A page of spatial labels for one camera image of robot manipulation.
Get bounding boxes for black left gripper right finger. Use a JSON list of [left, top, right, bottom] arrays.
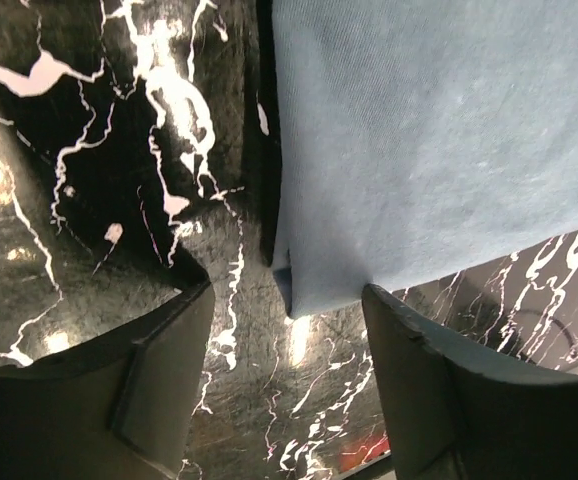
[[362, 285, 578, 479]]

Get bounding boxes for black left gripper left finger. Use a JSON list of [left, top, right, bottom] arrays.
[[0, 282, 215, 479]]

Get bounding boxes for grey-blue t shirt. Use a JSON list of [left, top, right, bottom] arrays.
[[272, 1, 578, 318]]

